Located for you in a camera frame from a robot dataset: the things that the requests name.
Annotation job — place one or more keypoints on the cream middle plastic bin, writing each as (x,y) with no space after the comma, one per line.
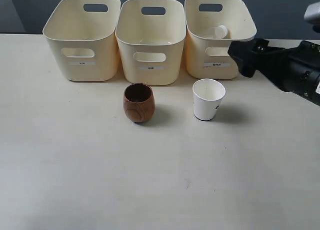
(150,36)

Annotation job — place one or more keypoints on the white paper cup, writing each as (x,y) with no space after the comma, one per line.
(207,97)

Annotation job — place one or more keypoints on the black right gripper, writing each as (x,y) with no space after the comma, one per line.
(295,70)

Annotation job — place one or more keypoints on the cream plastic bin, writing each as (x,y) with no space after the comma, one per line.
(208,58)
(150,36)
(81,36)

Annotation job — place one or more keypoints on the cream right plastic bin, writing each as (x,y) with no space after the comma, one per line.
(208,58)

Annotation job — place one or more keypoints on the brown wooden cup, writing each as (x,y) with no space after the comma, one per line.
(138,102)

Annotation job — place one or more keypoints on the cream left plastic bin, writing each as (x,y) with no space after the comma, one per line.
(81,36)

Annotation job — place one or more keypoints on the clear plastic bottle white cap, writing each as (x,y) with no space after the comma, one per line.
(215,32)

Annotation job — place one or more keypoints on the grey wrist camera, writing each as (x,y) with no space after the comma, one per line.
(312,14)

